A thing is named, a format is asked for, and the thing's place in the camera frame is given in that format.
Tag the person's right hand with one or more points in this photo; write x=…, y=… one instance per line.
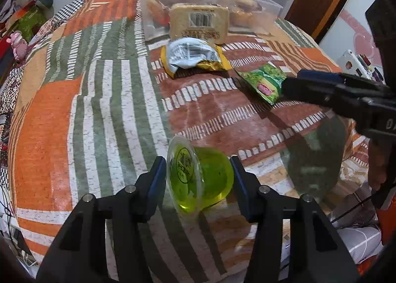
x=377, y=165

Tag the yellow silver snack packet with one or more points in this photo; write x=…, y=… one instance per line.
x=188, y=52

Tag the orange green patchwork blanket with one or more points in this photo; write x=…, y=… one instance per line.
x=108, y=122

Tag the green snack packet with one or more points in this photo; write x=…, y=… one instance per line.
x=263, y=80

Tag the pink toy figure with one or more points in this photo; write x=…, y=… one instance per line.
x=20, y=46

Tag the brown snack bag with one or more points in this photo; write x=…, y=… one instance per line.
x=246, y=7

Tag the pile of clothes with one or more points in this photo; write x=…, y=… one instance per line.
x=12, y=7

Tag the red snack packet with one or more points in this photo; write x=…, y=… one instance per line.
x=156, y=12

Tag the clear plastic container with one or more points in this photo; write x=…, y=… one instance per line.
x=267, y=20

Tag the brown cracker pack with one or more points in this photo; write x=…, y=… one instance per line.
x=199, y=28

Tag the green jelly cup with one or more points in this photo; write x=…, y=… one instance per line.
x=210, y=178

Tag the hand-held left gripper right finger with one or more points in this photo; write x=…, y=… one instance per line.
x=241, y=190

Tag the green patterned bag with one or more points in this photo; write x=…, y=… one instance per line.
x=32, y=23

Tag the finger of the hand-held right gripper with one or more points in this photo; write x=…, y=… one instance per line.
x=309, y=91
x=321, y=75

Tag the white door with pink print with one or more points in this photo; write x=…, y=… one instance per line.
x=349, y=32

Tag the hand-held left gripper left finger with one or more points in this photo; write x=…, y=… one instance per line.
x=156, y=185

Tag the white checked cloth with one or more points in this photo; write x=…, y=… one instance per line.
x=362, y=242

